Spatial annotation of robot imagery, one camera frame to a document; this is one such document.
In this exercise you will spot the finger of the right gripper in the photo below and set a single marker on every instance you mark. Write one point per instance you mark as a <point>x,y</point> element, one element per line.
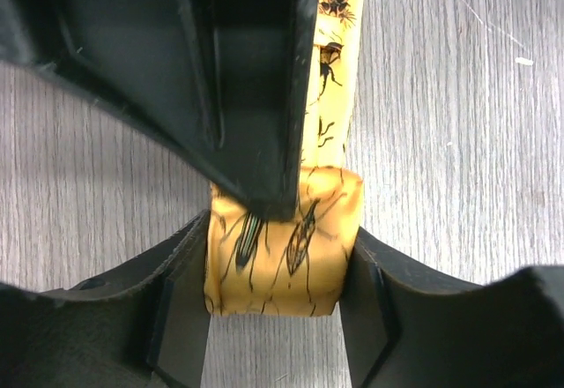
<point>156,65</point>
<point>264,88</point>

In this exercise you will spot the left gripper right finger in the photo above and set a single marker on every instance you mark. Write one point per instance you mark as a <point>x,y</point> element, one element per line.
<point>407,325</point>

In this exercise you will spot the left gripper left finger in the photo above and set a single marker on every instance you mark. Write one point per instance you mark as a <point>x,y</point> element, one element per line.
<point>141,324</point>

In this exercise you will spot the yellow beetle print tie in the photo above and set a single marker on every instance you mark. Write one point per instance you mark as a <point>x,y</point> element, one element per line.
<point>297,267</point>

